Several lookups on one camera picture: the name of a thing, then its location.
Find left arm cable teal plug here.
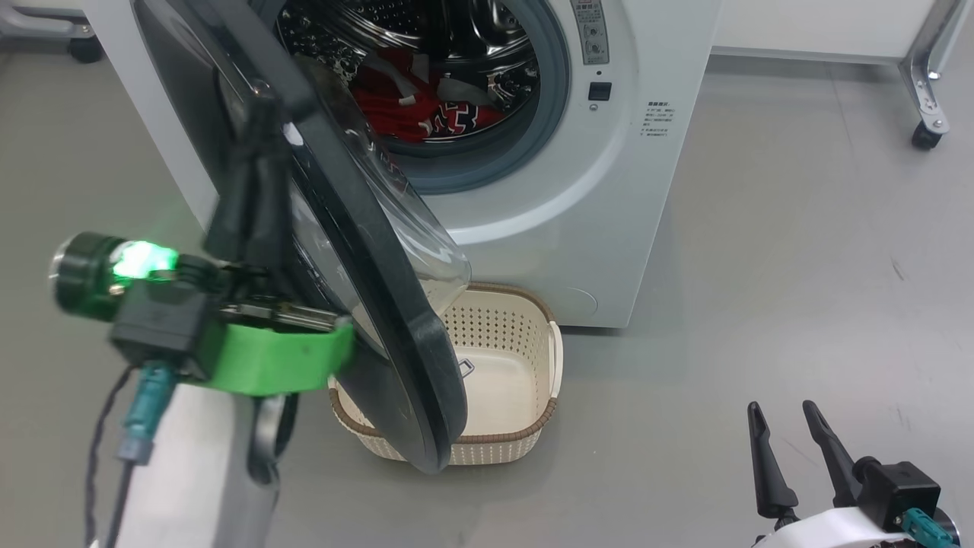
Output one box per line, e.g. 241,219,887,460
84,362,180,548

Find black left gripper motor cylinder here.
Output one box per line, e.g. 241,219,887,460
49,232,180,320

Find cream perforated laundry basket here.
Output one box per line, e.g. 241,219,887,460
327,282,564,467

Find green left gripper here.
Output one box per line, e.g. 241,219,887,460
179,95,357,397

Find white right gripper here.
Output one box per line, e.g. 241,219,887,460
747,400,925,548

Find grey instruction sticker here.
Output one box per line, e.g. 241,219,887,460
571,0,610,65

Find red Bulls basketball jersey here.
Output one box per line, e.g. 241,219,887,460
426,99,507,142

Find white front-load washing machine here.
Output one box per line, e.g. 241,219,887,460
84,0,720,330

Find metal frame leg with caster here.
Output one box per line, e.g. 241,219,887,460
898,0,974,151

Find right arm cable teal plug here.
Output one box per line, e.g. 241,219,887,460
902,508,956,548

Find white cabinet panel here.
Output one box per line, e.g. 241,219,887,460
711,0,941,62

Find red shorts with white stripe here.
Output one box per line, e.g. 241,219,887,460
354,49,457,145

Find arm cable teal plug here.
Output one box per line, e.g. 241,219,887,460
902,508,956,548
84,362,180,548

